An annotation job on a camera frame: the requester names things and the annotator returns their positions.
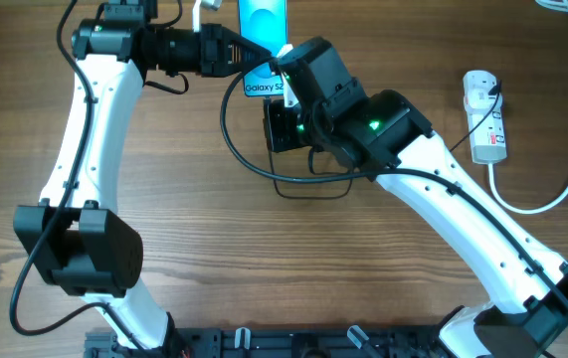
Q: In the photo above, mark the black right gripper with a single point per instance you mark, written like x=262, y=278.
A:
x=281, y=138

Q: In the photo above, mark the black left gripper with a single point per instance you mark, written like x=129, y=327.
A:
x=215, y=46

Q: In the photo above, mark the blue Galaxy smartphone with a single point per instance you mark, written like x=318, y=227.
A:
x=263, y=22

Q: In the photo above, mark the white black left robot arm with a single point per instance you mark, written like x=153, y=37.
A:
x=74, y=236

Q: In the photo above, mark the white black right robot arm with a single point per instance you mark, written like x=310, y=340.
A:
x=386, y=139

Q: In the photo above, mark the white power strip socket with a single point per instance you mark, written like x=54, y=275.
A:
x=483, y=102

